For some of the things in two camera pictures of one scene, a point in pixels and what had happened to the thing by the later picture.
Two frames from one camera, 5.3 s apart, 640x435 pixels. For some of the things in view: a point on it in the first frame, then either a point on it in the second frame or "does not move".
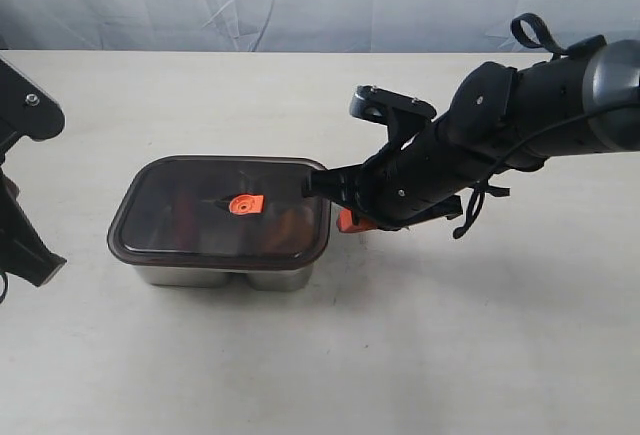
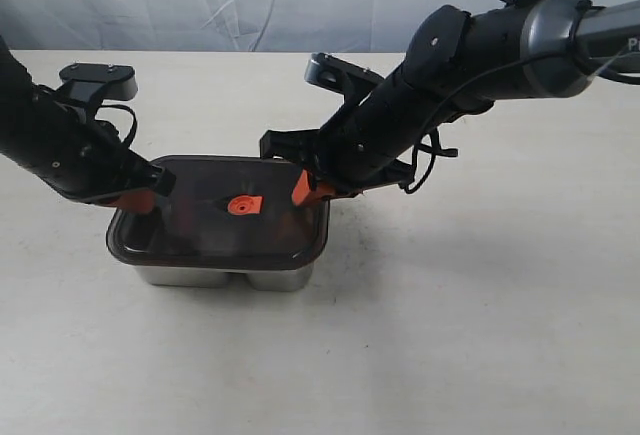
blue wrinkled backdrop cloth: [306, 3] does not move
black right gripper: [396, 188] → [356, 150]
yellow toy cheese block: [296, 232] does not move
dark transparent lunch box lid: [217, 213] does not move
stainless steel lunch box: [272, 279] does not move
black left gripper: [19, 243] → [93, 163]
